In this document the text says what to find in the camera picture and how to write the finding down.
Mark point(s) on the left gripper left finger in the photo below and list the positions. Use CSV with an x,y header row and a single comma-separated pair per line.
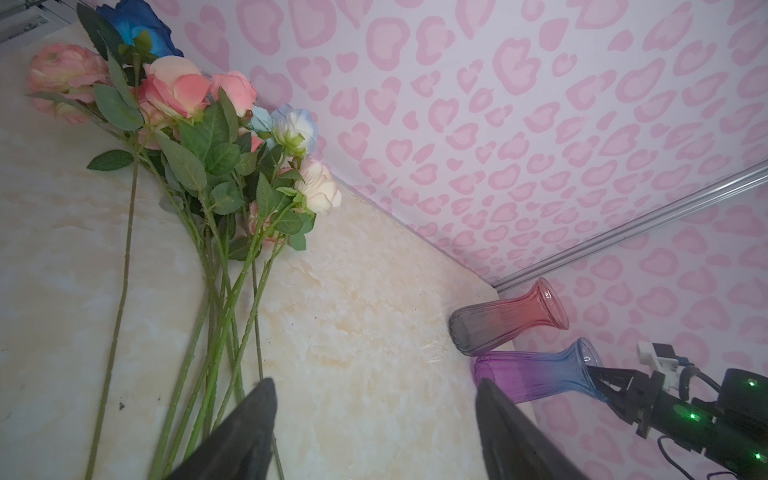
x,y
240,447

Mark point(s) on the white blue rose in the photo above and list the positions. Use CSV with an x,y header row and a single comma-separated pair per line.
x,y
293,129

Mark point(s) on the pink peony flower stem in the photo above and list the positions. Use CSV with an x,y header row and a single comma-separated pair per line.
x,y
61,79

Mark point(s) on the pink rose bunch on table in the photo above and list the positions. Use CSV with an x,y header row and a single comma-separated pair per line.
x,y
164,109

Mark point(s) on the cream pink rose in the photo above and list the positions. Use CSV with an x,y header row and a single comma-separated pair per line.
x,y
240,225

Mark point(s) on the purple blue glass vase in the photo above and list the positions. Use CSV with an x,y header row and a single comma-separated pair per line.
x,y
527,376

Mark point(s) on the right aluminium frame post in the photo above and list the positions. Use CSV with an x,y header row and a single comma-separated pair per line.
x,y
727,188

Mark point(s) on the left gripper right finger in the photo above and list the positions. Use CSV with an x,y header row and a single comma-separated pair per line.
x,y
512,446

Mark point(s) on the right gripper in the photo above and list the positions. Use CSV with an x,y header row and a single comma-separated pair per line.
x,y
636,398

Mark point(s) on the red grey glass vase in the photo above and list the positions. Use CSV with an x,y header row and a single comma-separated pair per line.
x,y
478,329

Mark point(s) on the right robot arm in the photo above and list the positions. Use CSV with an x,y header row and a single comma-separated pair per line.
x,y
731,431

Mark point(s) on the dark blue rose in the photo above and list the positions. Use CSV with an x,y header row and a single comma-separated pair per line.
x,y
108,27

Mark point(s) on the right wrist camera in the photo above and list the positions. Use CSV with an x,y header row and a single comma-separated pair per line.
x,y
661,357

